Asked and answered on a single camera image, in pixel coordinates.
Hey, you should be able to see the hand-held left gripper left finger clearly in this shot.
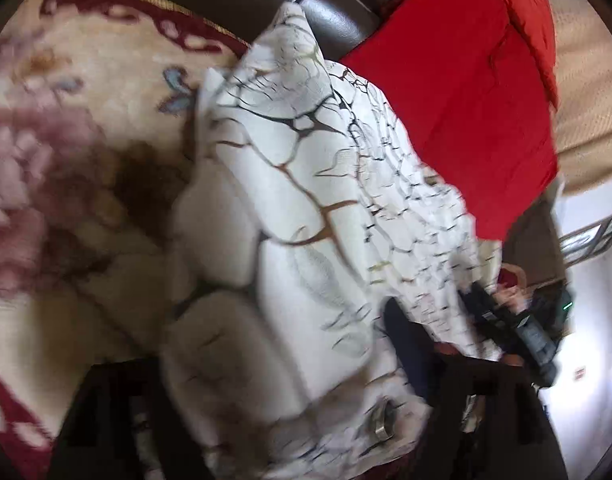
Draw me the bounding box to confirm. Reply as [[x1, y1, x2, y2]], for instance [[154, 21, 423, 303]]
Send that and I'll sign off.
[[50, 357, 214, 480]]

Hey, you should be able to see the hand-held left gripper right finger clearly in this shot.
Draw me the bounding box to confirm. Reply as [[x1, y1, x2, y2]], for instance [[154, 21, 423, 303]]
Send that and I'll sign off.
[[383, 297, 569, 480]]

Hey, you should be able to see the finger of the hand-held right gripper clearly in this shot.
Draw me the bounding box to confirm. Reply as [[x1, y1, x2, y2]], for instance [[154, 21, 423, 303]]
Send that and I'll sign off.
[[461, 282, 502, 328]]

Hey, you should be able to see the white black-veined coat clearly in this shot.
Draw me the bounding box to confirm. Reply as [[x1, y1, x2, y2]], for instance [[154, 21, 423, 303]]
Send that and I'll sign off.
[[158, 1, 504, 480]]

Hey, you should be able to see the window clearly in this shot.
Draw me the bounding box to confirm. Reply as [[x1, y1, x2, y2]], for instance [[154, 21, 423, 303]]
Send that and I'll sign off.
[[558, 210, 612, 267]]

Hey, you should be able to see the red blanket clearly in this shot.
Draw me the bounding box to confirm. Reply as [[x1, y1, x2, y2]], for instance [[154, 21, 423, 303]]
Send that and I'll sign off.
[[338, 0, 559, 241]]

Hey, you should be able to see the beige dotted curtain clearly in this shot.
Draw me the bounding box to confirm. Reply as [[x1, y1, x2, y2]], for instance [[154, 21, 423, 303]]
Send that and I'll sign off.
[[478, 0, 612, 197]]

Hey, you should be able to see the red pillow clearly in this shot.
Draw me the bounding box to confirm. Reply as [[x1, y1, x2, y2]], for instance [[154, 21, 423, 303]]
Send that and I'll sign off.
[[498, 0, 559, 111]]

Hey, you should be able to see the floral sofa blanket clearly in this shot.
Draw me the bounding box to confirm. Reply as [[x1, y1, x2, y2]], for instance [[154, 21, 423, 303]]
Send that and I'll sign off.
[[0, 0, 251, 480]]

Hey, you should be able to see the brown leather sofa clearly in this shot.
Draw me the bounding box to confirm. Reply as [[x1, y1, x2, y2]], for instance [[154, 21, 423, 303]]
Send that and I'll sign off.
[[66, 0, 569, 291]]

